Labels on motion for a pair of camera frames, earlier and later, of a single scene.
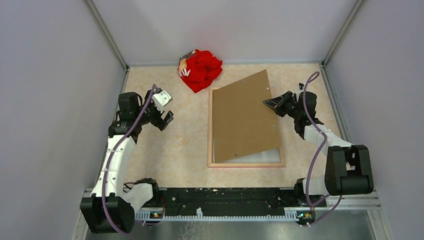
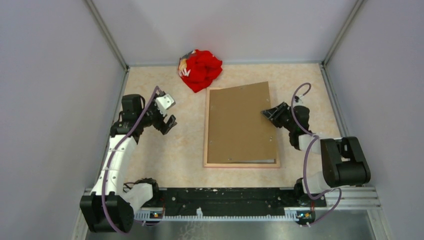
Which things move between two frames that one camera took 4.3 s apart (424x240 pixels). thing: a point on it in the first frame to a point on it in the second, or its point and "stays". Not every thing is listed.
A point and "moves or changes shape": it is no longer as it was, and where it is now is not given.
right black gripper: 277,103 to 273,114
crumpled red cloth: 197,68 stays
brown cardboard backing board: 243,124 moves or changes shape
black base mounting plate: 235,199 stays
